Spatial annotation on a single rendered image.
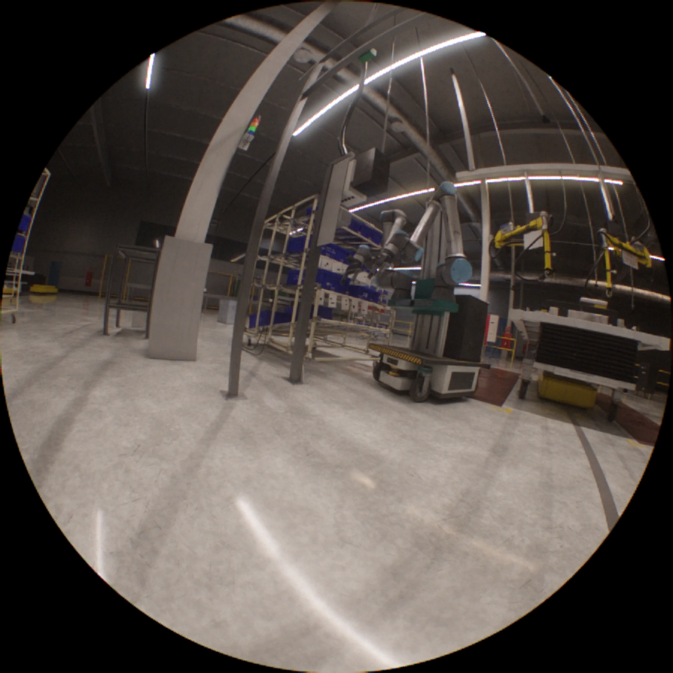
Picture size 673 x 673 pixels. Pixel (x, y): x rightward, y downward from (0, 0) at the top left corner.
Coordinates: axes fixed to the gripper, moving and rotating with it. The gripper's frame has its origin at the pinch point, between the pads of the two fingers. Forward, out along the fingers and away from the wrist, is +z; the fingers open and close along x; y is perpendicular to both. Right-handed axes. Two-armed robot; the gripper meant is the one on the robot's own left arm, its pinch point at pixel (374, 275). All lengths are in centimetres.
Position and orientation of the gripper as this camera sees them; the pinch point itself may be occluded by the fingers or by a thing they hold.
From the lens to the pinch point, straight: 140.3
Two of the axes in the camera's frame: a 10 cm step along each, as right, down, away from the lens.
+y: -8.0, -5.1, -3.1
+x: 2.3, 2.2, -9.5
